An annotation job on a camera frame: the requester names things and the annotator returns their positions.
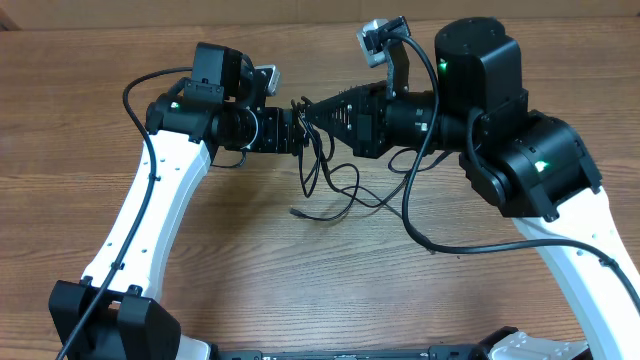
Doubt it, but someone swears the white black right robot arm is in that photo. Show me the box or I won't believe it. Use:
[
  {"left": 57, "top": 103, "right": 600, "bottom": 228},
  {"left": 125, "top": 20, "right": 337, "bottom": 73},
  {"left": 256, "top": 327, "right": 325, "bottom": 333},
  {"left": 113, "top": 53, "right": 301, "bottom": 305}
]
[{"left": 302, "top": 17, "right": 639, "bottom": 359}]

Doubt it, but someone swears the thin black USB cable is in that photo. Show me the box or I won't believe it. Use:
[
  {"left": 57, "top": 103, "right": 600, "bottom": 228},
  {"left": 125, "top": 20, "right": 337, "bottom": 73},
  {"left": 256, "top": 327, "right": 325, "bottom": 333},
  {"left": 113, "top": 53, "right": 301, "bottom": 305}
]
[{"left": 289, "top": 149, "right": 451, "bottom": 222}]

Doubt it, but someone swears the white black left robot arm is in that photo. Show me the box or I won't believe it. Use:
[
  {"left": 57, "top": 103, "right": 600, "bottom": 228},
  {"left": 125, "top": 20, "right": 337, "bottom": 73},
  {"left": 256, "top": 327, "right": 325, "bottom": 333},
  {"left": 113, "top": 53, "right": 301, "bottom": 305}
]
[{"left": 49, "top": 42, "right": 304, "bottom": 359}]

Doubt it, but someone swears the black USB cable thick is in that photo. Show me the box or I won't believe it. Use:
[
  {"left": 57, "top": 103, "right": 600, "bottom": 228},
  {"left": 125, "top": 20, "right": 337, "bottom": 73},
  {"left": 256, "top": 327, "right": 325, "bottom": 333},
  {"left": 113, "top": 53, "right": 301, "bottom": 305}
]
[{"left": 291, "top": 96, "right": 335, "bottom": 198}]

